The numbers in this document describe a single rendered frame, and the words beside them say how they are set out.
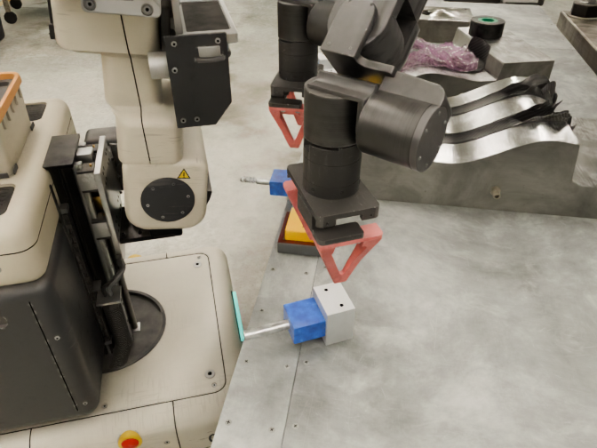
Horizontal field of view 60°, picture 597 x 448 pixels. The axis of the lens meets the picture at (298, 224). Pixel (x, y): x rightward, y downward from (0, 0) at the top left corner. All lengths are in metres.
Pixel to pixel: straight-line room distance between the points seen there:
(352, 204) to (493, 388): 0.28
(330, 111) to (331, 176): 0.07
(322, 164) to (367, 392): 0.27
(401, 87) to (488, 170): 0.44
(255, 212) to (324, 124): 1.78
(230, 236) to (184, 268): 0.58
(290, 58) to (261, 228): 1.45
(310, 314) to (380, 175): 0.33
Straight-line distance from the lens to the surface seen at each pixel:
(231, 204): 2.29
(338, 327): 0.63
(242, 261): 1.98
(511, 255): 0.83
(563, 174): 0.90
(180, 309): 1.44
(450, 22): 1.67
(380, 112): 0.44
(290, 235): 0.76
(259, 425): 0.59
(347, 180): 0.49
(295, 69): 0.76
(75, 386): 1.18
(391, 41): 0.49
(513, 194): 0.91
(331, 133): 0.46
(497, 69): 1.25
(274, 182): 0.86
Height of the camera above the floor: 1.30
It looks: 37 degrees down
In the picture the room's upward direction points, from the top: straight up
